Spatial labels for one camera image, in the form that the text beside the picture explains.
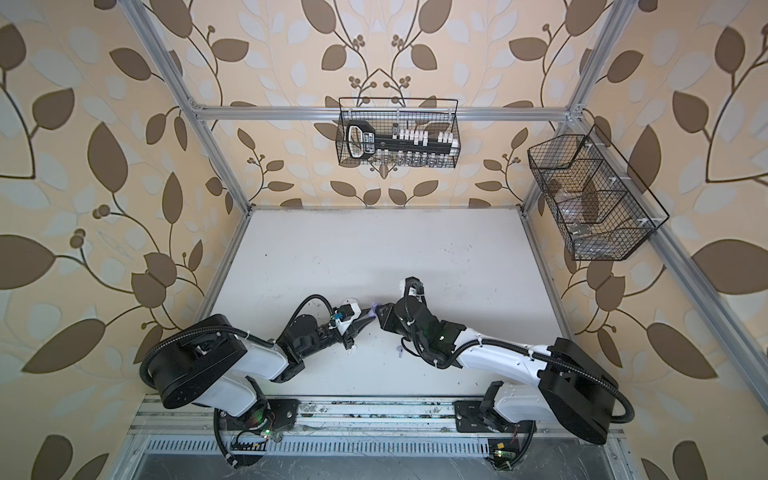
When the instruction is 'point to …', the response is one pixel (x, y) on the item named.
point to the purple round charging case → (372, 311)
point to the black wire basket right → (605, 208)
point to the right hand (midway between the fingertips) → (376, 313)
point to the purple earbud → (400, 349)
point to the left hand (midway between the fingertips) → (372, 312)
